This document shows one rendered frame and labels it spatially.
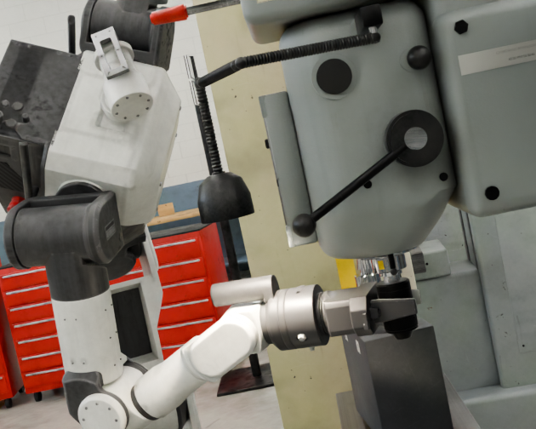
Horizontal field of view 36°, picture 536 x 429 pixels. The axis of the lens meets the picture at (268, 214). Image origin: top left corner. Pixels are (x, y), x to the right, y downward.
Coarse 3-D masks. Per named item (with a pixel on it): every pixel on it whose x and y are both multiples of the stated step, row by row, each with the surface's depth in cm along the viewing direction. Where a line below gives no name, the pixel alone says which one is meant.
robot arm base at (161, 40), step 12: (96, 0) 148; (84, 12) 146; (84, 24) 146; (168, 24) 149; (84, 36) 147; (156, 36) 145; (168, 36) 150; (84, 48) 147; (156, 48) 145; (168, 48) 152; (144, 60) 146; (156, 60) 146; (168, 60) 153
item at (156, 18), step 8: (224, 0) 122; (232, 0) 122; (168, 8) 123; (176, 8) 122; (184, 8) 122; (192, 8) 122; (200, 8) 122; (208, 8) 122; (216, 8) 123; (152, 16) 122; (160, 16) 122; (168, 16) 122; (176, 16) 122; (184, 16) 122; (160, 24) 123
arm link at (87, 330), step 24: (72, 312) 125; (96, 312) 126; (72, 336) 126; (96, 336) 126; (72, 360) 127; (96, 360) 127; (120, 360) 131; (72, 384) 127; (96, 384) 126; (72, 408) 128; (96, 408) 126; (120, 408) 125
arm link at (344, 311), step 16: (304, 288) 119; (320, 288) 121; (352, 288) 121; (368, 288) 117; (288, 304) 117; (304, 304) 116; (320, 304) 117; (336, 304) 114; (352, 304) 113; (368, 304) 113; (288, 320) 116; (304, 320) 116; (320, 320) 116; (336, 320) 114; (352, 320) 112; (368, 320) 114; (304, 336) 116; (320, 336) 117
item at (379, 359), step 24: (360, 336) 140; (384, 336) 136; (432, 336) 137; (360, 360) 143; (384, 360) 136; (408, 360) 137; (432, 360) 137; (360, 384) 148; (384, 384) 137; (408, 384) 137; (432, 384) 138; (360, 408) 154; (384, 408) 137; (408, 408) 137; (432, 408) 138
